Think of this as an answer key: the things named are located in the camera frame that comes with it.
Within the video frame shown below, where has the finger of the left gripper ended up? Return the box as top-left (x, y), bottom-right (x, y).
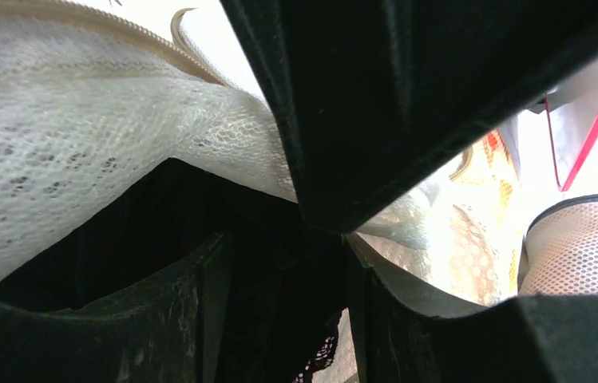
top-left (223, 0), bottom-right (598, 233)

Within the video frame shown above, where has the pink framed whiteboard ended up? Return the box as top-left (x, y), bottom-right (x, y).
top-left (527, 58), bottom-right (598, 192)

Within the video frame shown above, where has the orange tulip print laundry bag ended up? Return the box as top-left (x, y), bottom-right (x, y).
top-left (457, 129), bottom-right (522, 304)

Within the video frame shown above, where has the black bra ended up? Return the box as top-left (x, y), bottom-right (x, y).
top-left (0, 160), bottom-right (343, 382)

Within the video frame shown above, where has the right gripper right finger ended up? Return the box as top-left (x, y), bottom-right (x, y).
top-left (347, 235), bottom-right (598, 382)

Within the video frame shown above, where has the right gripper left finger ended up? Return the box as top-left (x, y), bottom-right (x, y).
top-left (0, 232), bottom-right (234, 382)

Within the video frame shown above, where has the white cylindrical mesh laundry bag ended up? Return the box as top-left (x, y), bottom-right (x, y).
top-left (519, 194), bottom-right (598, 295)

